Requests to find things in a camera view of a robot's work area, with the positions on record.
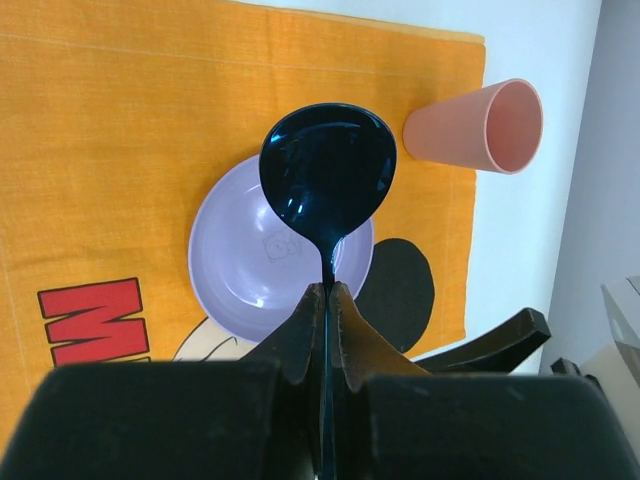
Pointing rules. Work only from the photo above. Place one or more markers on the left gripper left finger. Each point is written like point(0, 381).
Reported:
point(253, 418)

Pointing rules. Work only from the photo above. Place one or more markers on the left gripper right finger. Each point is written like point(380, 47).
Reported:
point(392, 419)

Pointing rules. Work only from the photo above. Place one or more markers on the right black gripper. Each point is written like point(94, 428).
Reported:
point(505, 347)

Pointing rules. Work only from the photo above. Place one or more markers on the purple plastic plate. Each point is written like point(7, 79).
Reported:
point(248, 269)

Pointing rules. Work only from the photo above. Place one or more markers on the pink plastic cup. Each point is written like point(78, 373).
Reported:
point(497, 129)

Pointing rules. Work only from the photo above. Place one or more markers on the blue metal spoon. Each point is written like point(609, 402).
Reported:
point(325, 169)

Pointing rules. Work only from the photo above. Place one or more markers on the orange cartoon mouse placemat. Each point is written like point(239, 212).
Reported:
point(117, 117)

